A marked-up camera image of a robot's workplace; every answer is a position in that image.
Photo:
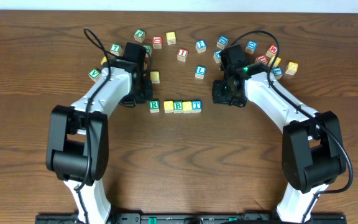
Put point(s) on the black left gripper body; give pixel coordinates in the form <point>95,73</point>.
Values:
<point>145,92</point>

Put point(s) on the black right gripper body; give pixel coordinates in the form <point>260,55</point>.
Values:
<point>223,92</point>

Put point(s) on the green R letter block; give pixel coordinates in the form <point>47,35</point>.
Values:
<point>154,106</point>

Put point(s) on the yellow O letter block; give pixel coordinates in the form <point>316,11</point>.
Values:
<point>168,106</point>

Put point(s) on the green B letter block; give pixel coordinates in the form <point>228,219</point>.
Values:
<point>178,107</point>

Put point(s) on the blue T letter block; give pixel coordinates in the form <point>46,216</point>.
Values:
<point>196,106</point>

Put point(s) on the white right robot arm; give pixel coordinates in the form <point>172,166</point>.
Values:
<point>311,141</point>

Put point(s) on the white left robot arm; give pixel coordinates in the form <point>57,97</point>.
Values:
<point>78,145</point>

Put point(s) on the yellow S letter block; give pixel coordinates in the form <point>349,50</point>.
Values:
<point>155,77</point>

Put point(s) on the blue L letter block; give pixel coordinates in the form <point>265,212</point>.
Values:
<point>200,72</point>

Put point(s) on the blue P letter block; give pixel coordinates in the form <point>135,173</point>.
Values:
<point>217,56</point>

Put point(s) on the red U block right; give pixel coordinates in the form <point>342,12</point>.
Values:
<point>262,59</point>

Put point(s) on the green Z letter block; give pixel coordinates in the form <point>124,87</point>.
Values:
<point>148,49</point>

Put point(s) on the blue L block right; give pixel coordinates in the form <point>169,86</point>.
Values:
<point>277,72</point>

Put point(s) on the blue D letter block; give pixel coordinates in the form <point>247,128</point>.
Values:
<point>222,42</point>

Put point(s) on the yellow K letter block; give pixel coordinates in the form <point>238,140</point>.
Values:
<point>104,60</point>

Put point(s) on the green 7 number block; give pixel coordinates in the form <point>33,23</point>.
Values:
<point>116,49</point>

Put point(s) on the green V letter block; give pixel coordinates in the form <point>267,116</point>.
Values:
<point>94,74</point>

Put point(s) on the red U letter block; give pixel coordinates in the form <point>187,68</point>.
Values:
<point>157,42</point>

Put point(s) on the blue 2 number block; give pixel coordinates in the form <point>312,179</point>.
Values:
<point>200,46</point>

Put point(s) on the red I letter block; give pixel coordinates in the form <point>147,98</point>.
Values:
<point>182,54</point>

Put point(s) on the yellow X letter block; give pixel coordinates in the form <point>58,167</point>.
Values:
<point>274,62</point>

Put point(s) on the green J letter block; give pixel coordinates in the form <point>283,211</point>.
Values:
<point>139,35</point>

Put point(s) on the red M letter block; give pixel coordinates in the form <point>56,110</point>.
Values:
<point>271,51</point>

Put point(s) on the yellow block top row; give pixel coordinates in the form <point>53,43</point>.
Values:
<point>171,38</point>

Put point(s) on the yellow G letter block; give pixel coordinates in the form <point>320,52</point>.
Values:
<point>291,68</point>

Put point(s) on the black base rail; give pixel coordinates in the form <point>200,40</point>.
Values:
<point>136,218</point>

